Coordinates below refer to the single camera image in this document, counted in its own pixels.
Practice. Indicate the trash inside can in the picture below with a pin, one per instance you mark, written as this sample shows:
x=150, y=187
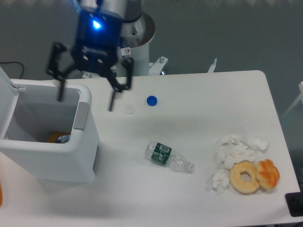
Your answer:
x=58, y=137

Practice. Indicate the white metal base frame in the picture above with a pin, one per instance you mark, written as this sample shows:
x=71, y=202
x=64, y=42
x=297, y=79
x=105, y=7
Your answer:
x=155, y=68

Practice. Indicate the orange object left edge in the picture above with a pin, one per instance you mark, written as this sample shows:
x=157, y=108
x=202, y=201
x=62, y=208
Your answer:
x=1, y=195

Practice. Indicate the crumpled white tissue lower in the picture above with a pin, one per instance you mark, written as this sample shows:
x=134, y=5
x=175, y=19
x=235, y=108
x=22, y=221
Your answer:
x=220, y=181

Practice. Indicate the black device table corner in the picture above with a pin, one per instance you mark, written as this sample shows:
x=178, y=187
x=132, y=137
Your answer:
x=294, y=202

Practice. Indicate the white trash can body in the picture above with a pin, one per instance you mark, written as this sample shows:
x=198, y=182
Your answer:
x=37, y=115

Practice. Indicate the orange glazed bread roll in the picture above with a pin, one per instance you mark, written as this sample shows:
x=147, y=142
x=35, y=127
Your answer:
x=267, y=174

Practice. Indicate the crushed clear plastic bottle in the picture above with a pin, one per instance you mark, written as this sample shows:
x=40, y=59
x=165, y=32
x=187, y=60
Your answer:
x=163, y=155

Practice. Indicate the white frame right edge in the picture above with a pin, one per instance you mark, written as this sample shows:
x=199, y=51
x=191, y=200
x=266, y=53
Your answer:
x=298, y=99

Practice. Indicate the crumpled white tissue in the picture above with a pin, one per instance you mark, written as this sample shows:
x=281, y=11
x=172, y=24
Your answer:
x=220, y=181
x=234, y=148

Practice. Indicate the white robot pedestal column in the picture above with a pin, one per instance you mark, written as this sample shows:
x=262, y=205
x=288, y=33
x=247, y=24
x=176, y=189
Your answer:
x=135, y=43

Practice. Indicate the plain ring donut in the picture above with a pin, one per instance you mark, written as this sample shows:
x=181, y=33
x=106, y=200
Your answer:
x=242, y=177

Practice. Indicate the blue bottle cap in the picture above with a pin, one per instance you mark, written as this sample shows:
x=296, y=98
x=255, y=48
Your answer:
x=151, y=100

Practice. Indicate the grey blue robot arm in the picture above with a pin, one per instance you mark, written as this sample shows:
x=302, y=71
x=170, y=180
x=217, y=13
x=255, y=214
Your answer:
x=117, y=8

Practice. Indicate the crumpled white tissue upper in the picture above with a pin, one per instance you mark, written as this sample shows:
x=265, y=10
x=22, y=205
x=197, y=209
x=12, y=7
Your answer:
x=234, y=148

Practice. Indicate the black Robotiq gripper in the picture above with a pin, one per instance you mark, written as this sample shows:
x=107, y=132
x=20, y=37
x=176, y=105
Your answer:
x=95, y=51

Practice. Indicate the white trash can lid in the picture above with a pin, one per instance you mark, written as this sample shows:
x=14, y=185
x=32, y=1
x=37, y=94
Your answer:
x=8, y=101

